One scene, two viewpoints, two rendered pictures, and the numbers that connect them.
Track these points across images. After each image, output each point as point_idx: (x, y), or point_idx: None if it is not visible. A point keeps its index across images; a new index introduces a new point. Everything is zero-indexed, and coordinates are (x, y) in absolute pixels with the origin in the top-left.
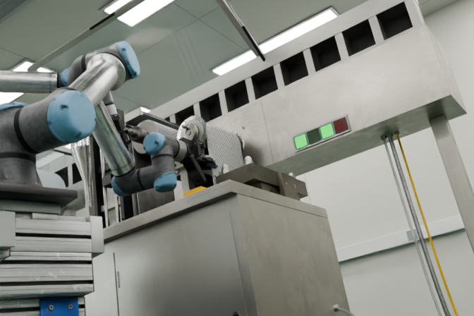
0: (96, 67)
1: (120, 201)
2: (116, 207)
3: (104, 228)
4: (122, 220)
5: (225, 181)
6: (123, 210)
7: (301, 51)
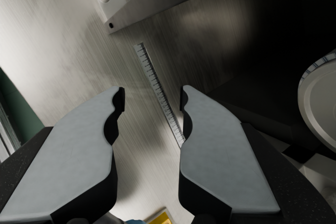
0: None
1: (119, 11)
2: None
3: (33, 110)
4: (110, 22)
5: None
6: (117, 25)
7: None
